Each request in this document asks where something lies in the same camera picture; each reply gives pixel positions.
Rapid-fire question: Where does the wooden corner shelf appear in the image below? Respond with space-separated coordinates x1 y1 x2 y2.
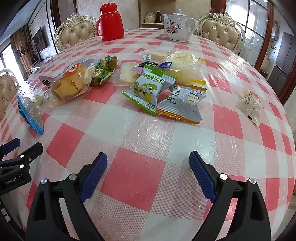
138 0 167 29

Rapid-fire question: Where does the small clear pastry packet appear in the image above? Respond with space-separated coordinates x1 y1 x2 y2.
236 89 263 128

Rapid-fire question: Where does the round bread yellow-edged packet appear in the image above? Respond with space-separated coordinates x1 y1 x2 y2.
157 49 207 87

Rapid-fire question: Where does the brown wooden door frame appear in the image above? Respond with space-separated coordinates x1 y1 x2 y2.
264 3 296 107

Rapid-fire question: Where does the beige tufted ornate chair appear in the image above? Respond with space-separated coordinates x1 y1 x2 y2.
198 13 245 55
0 68 19 122
55 14 97 52

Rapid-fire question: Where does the blue striped snack packet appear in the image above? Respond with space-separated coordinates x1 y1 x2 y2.
17 95 45 135

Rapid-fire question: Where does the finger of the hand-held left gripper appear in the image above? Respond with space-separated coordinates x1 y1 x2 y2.
0 142 43 173
0 138 21 155

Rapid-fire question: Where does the beige bag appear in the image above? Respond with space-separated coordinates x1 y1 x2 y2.
144 11 156 24

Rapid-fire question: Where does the dark grey cabinet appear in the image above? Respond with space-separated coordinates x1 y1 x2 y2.
275 31 295 77

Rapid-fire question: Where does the green white snack packet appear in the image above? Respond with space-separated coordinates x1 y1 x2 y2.
122 65 177 117

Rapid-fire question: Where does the green candy bag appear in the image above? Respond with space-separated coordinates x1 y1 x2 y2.
91 55 118 88

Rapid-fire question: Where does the red thermos jug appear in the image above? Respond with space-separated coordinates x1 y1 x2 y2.
95 3 125 42

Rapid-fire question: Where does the brown curtain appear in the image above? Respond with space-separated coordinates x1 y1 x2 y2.
10 25 30 70

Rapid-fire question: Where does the clear wafer packet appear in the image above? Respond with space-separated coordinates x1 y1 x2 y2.
113 62 144 88

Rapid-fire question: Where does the small white candy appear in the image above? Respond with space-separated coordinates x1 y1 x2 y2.
30 93 45 107

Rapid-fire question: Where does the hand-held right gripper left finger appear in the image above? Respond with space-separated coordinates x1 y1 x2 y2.
25 152 108 241

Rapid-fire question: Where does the orange label bread packet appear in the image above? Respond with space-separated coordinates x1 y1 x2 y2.
43 62 93 109

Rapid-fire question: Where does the white sandwich cake packet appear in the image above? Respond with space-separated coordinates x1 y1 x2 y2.
143 47 173 62

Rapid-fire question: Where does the pink zigzag-edged packet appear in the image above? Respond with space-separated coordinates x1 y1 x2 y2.
39 75 56 87

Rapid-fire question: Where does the pink checked tablecloth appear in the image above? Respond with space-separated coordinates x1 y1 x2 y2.
0 28 296 241

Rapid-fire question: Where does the white floral teapot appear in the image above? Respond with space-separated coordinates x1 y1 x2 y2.
162 9 199 42

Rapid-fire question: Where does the grey orange snack packet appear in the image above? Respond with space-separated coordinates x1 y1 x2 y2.
157 84 208 125

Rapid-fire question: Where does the glass sliding door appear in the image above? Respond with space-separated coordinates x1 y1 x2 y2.
225 0 271 70

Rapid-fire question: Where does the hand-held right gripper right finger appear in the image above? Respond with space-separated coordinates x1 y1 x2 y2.
189 151 272 241

